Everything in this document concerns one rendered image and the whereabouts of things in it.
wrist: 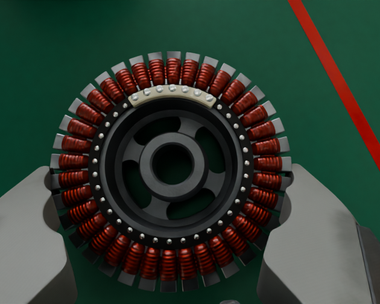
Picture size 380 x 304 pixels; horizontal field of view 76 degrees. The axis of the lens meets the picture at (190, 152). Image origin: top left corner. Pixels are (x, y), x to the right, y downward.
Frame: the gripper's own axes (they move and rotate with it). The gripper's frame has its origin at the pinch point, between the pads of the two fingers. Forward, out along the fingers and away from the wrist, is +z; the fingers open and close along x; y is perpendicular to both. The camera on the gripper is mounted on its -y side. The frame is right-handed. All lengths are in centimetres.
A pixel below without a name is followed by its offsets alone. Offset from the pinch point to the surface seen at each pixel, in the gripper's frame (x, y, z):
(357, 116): 11.3, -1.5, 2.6
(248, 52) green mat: 4.8, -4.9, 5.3
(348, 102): 10.9, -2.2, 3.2
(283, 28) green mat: 7.2, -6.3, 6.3
